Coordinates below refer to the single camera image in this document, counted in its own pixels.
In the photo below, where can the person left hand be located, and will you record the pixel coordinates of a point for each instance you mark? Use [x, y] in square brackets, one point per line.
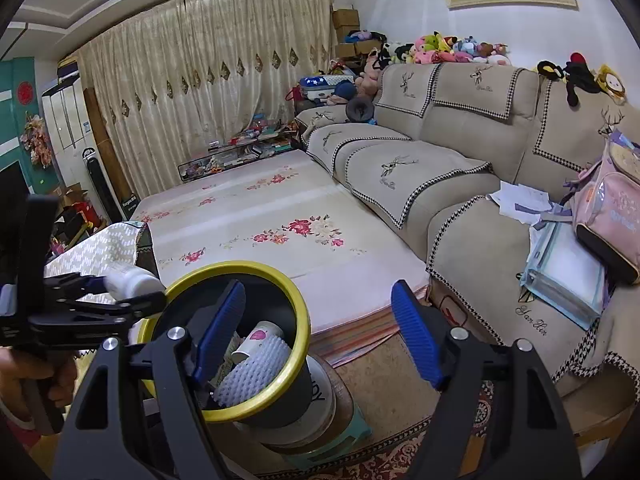
[17, 367]

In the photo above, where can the patterned yellow grey tablecloth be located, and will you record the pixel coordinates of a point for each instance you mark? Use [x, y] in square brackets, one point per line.
[128, 242]

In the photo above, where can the pink school backpack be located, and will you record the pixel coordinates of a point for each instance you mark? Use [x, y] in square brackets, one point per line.
[605, 207]

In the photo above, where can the large cream paper cup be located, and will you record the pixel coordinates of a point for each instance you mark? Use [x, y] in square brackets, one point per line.
[254, 340]

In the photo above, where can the small white yogurt bottle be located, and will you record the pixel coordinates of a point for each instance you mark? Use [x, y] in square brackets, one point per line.
[126, 281]

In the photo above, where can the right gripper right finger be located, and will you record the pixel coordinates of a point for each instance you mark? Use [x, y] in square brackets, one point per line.
[528, 435]

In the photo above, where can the cream patterned curtain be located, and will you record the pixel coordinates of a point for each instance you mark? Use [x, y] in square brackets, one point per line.
[173, 79]

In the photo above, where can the pile of plush toys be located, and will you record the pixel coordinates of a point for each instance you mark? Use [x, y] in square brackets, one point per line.
[339, 89]

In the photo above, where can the yellow rimmed black trash bin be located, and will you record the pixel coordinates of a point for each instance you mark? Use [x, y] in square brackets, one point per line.
[235, 344]

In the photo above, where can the stack of plastic folders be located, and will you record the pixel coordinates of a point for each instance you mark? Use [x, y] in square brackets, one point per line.
[562, 273]

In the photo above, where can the floral floor mat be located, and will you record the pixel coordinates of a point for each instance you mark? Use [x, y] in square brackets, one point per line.
[288, 213]

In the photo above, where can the beige sectional sofa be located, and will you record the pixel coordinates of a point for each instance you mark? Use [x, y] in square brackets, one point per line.
[465, 162]

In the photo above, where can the white floor air conditioner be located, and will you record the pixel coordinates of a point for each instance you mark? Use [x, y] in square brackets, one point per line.
[69, 127]

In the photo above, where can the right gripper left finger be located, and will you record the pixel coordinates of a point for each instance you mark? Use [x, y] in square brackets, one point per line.
[105, 434]

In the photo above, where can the white foam fruit net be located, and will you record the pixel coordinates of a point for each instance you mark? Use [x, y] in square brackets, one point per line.
[254, 374]

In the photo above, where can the low shelf of toys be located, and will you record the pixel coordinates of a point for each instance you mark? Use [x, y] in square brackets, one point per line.
[246, 149]

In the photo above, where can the black tower fan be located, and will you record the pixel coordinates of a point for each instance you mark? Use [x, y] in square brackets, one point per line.
[99, 182]

